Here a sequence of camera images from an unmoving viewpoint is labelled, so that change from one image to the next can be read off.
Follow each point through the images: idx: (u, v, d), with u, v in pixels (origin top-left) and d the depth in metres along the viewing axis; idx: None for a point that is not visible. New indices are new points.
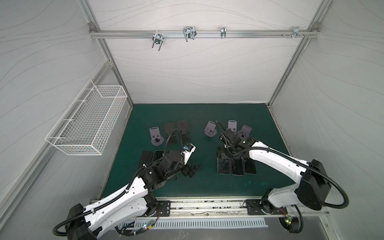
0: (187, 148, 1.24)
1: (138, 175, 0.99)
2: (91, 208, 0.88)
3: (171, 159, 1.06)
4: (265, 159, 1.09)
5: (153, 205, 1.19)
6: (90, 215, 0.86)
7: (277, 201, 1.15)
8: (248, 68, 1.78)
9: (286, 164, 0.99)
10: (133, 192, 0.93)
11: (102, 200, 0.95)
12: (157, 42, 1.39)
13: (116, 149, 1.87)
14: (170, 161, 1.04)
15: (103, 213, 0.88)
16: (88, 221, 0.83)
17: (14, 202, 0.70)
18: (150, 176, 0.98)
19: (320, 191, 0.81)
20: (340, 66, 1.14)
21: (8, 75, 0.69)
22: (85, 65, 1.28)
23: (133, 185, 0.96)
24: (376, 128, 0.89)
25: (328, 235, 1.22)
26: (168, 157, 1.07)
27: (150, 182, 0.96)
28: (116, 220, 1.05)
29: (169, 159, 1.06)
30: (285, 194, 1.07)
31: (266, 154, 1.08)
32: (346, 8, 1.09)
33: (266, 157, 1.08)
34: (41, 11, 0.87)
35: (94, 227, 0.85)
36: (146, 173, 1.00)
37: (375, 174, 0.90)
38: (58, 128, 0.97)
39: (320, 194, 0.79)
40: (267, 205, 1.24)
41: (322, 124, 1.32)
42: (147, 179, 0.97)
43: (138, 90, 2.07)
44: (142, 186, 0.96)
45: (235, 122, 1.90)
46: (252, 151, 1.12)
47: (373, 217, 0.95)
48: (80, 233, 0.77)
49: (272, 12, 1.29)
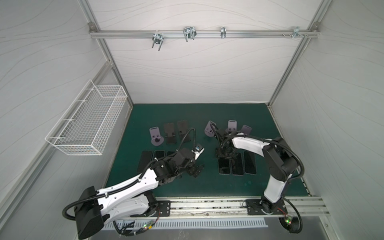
0: (198, 148, 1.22)
1: (150, 168, 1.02)
2: (105, 191, 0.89)
3: (184, 155, 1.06)
4: (244, 145, 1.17)
5: (153, 206, 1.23)
6: (102, 198, 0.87)
7: (271, 193, 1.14)
8: (247, 68, 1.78)
9: (256, 142, 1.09)
10: (145, 182, 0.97)
11: (115, 186, 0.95)
12: (157, 42, 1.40)
13: (116, 149, 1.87)
14: (182, 158, 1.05)
15: (116, 198, 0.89)
16: (101, 204, 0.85)
17: (14, 202, 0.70)
18: (160, 170, 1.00)
19: (281, 160, 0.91)
20: (341, 66, 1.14)
21: (8, 75, 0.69)
22: (85, 64, 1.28)
23: (145, 176, 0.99)
24: (377, 129, 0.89)
25: (328, 235, 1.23)
26: (182, 153, 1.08)
27: (160, 175, 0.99)
28: (122, 211, 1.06)
29: (182, 154, 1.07)
30: (271, 182, 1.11)
31: (247, 139, 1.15)
32: (346, 8, 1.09)
33: (243, 142, 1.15)
34: (41, 11, 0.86)
35: (105, 212, 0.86)
36: (158, 166, 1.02)
37: (375, 175, 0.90)
38: (58, 127, 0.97)
39: (280, 162, 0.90)
40: (266, 204, 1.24)
41: (322, 124, 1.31)
42: (158, 171, 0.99)
43: (138, 90, 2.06)
44: (153, 178, 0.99)
45: (235, 122, 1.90)
46: (234, 139, 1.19)
47: (372, 217, 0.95)
48: (92, 215, 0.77)
49: (272, 12, 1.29)
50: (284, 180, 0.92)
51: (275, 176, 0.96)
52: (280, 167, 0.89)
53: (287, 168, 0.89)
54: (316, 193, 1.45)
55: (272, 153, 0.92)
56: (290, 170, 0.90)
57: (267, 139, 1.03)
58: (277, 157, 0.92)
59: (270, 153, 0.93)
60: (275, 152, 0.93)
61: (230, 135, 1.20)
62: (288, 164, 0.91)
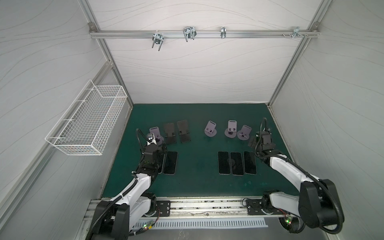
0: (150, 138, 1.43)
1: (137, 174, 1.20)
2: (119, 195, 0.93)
3: (150, 151, 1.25)
4: (280, 168, 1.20)
5: (153, 198, 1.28)
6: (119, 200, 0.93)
7: (278, 200, 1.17)
8: (248, 68, 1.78)
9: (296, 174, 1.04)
10: (142, 180, 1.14)
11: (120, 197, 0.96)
12: (157, 42, 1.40)
13: (116, 148, 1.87)
14: (149, 153, 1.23)
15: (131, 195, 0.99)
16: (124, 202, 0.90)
17: (14, 203, 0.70)
18: (145, 172, 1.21)
19: (318, 206, 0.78)
20: (340, 66, 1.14)
21: (8, 75, 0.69)
22: (86, 64, 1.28)
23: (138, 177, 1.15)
24: (377, 128, 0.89)
25: (328, 235, 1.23)
26: (147, 150, 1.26)
27: (147, 174, 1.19)
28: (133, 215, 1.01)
29: (148, 151, 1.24)
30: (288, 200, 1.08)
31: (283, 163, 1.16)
32: (346, 8, 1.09)
33: (281, 164, 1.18)
34: (41, 11, 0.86)
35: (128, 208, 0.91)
36: (142, 170, 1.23)
37: (375, 175, 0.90)
38: (58, 128, 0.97)
39: (316, 207, 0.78)
40: (265, 198, 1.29)
41: (322, 124, 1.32)
42: (143, 173, 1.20)
43: (138, 90, 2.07)
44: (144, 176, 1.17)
45: (235, 122, 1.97)
46: (273, 158, 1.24)
47: (373, 217, 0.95)
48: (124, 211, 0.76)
49: (273, 12, 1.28)
50: (312, 226, 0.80)
51: (306, 218, 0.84)
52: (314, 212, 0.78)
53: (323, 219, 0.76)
54: None
55: (313, 195, 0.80)
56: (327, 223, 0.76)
57: (313, 176, 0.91)
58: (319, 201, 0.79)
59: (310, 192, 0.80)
60: (315, 195, 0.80)
61: (269, 155, 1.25)
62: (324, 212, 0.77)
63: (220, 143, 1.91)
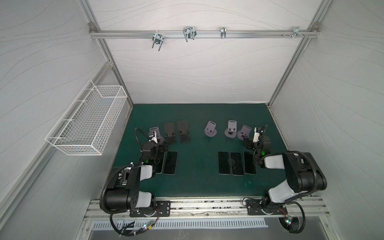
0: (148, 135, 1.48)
1: None
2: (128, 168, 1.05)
3: (148, 148, 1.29)
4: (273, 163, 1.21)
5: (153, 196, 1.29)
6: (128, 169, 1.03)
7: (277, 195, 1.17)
8: (248, 68, 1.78)
9: None
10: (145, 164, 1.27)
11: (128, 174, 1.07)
12: (157, 42, 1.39)
13: (116, 148, 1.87)
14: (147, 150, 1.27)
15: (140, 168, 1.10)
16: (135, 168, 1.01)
17: (14, 203, 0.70)
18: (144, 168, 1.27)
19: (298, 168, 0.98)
20: (340, 66, 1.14)
21: (8, 75, 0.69)
22: (86, 65, 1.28)
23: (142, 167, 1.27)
24: (377, 128, 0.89)
25: (328, 235, 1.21)
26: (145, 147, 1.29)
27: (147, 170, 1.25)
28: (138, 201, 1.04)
29: (146, 148, 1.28)
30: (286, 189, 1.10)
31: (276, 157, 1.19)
32: (346, 8, 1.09)
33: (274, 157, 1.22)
34: (41, 11, 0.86)
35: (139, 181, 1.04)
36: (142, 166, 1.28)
37: (375, 174, 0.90)
38: (58, 128, 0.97)
39: (296, 168, 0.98)
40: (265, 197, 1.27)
41: (322, 124, 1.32)
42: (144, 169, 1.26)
43: (138, 90, 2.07)
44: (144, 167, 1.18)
45: (235, 122, 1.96)
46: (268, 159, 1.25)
47: (373, 217, 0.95)
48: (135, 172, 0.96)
49: (272, 12, 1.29)
50: (296, 189, 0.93)
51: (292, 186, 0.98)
52: (296, 172, 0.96)
53: (305, 180, 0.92)
54: (317, 192, 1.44)
55: (293, 161, 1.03)
56: (309, 184, 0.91)
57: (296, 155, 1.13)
58: (301, 168, 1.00)
59: (292, 158, 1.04)
60: (295, 160, 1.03)
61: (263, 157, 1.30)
62: (305, 174, 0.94)
63: (220, 143, 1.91)
